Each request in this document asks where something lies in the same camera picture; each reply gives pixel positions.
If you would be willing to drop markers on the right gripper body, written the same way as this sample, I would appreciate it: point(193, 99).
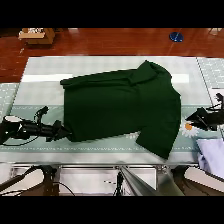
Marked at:
point(212, 120)

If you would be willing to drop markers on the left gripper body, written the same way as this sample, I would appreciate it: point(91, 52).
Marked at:
point(52, 130)

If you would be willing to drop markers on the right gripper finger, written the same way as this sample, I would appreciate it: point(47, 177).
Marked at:
point(198, 115)
point(201, 125)

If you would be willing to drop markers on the dark green T-shirt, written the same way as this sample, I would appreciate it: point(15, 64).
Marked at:
point(120, 106)

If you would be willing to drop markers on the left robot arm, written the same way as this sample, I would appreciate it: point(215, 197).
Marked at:
point(23, 128)

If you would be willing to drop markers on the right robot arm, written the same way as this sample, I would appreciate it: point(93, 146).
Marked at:
point(206, 178)

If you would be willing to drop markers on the lavender garment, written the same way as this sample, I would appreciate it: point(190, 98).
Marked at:
point(213, 156)

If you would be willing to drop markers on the blue round object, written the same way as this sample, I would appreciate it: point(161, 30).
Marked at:
point(176, 37)

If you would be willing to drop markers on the cardboard box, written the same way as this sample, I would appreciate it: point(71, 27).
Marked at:
point(37, 36)

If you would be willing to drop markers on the silver frame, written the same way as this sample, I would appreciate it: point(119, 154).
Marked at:
point(141, 187)

